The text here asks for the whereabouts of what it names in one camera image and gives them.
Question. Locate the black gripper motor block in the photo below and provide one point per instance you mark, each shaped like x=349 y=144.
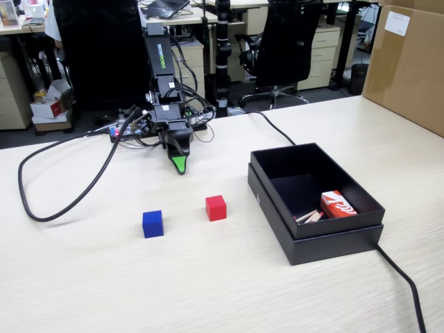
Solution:
x=171 y=125

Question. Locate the red cube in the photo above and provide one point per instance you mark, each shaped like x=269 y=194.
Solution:
x=215 y=209

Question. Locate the blue cube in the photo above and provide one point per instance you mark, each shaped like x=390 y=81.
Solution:
x=153 y=225

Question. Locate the black segmented pole stand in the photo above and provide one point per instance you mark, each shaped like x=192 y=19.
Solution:
x=222 y=52

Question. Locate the black cardboard box tray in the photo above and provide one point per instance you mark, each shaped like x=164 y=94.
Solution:
x=295 y=194

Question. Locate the black high-back office chair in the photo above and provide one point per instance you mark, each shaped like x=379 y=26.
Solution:
x=100 y=52

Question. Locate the brown flat carton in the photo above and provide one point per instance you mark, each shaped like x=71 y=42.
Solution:
x=52 y=125

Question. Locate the white red open carton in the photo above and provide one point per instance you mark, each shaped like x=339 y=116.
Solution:
x=48 y=107

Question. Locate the wooden match red tip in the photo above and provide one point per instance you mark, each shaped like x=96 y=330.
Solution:
x=315 y=218
x=306 y=215
x=310 y=217

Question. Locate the dark open laptop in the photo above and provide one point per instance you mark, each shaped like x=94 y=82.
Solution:
x=166 y=7

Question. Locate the black mesh office chair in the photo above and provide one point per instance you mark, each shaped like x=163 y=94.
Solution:
x=284 y=45

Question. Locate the orange white matchbox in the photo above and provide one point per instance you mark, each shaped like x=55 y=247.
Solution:
x=338 y=206

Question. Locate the beige three-drawer cabinet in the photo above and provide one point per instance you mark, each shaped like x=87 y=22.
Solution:
x=322 y=52

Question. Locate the beige side cabinet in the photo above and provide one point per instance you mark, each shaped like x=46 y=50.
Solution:
x=12 y=97

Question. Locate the black open box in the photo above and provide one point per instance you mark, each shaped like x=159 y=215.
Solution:
x=329 y=248

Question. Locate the person in white shirt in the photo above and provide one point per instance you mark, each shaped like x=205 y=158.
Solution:
x=52 y=24

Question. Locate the black waste bin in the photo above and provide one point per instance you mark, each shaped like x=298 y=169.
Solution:
x=359 y=78

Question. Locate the framed desk picture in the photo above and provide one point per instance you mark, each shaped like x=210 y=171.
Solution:
x=8 y=14

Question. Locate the large brown cardboard box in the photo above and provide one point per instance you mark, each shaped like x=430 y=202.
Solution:
x=409 y=69

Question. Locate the small wrist camera board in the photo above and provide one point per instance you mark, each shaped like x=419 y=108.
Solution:
x=142 y=123

